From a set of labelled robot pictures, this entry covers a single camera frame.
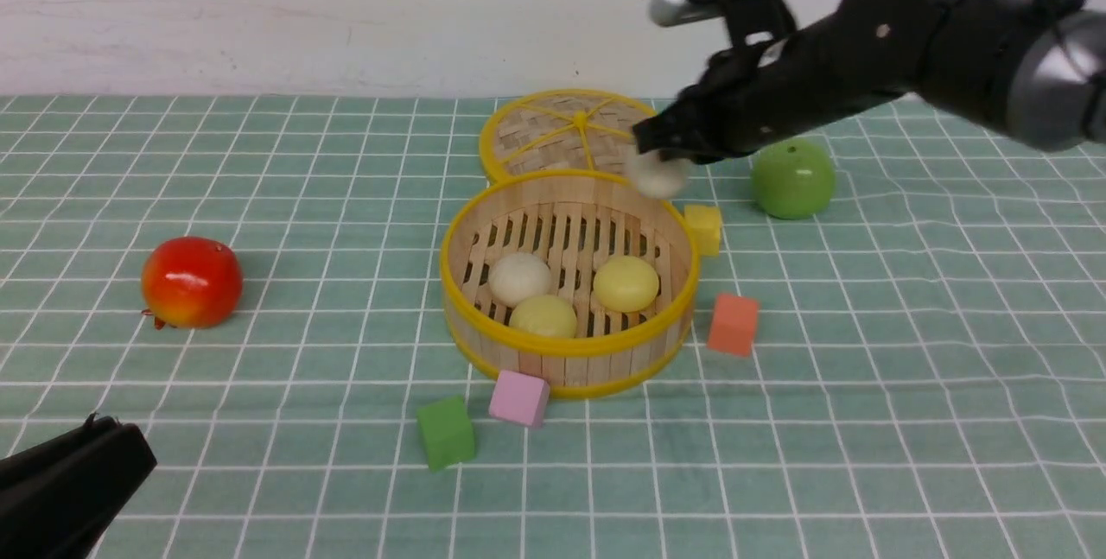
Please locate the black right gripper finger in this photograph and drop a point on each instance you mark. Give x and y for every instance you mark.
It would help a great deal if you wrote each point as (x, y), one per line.
(677, 133)

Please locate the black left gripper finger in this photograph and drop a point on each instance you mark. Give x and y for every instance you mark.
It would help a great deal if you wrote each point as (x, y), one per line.
(58, 498)

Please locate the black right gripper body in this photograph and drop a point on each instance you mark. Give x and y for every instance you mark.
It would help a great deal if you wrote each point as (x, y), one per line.
(862, 54)

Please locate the white bun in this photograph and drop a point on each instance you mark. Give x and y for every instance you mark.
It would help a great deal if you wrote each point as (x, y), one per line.
(656, 178)
(518, 276)

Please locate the yellow bun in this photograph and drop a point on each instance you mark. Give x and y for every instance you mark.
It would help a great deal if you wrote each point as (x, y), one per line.
(626, 284)
(545, 315)

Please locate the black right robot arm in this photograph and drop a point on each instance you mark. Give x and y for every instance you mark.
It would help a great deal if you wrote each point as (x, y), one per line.
(1030, 70)

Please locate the woven bamboo steamer lid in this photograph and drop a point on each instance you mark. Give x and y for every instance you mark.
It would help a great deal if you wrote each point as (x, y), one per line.
(560, 129)

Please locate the bamboo steamer tray yellow rim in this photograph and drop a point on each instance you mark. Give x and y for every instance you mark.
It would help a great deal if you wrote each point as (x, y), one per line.
(575, 221)

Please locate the yellow cube block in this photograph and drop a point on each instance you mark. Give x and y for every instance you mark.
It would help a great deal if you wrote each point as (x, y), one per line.
(705, 227)

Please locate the green apple toy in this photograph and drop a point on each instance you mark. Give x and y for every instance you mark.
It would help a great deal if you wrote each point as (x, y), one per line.
(794, 179)

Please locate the orange cube block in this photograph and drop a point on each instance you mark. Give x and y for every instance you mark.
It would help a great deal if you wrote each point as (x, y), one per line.
(734, 325)

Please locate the red pomegranate toy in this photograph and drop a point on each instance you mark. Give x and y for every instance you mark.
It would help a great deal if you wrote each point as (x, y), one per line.
(191, 282)

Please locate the green checkered tablecloth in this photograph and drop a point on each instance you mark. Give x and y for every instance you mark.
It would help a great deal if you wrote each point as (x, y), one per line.
(926, 381)

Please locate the pink cube block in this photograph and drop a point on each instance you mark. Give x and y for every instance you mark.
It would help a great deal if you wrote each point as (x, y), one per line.
(519, 398)

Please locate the green cube block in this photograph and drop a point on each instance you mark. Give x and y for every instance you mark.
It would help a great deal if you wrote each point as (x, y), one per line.
(447, 432)

